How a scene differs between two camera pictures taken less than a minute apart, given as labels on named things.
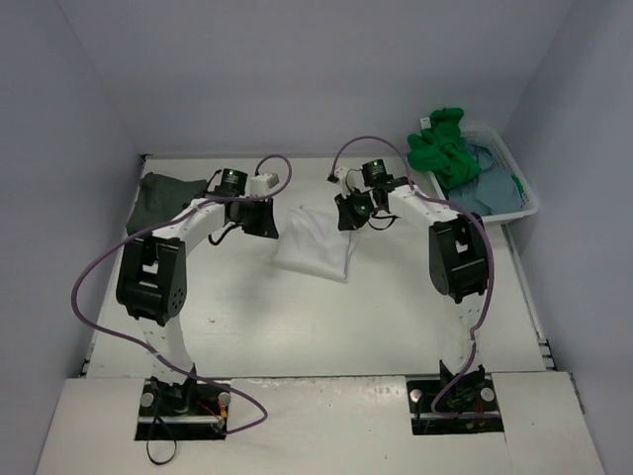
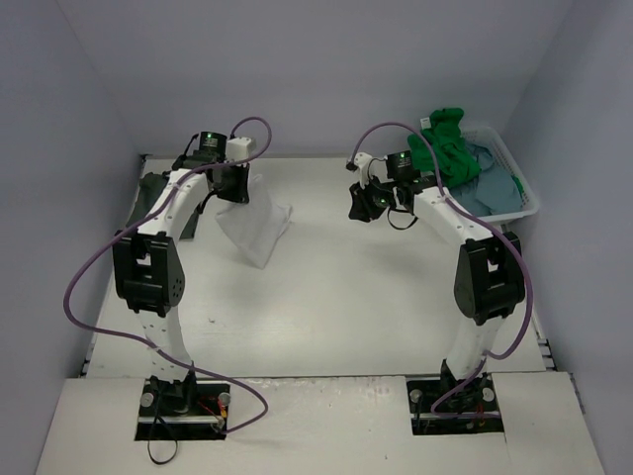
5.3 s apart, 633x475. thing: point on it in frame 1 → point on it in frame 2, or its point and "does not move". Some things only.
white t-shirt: [315, 240] → [256, 225]
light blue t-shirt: [494, 191] does not move
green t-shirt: [441, 147] does not move
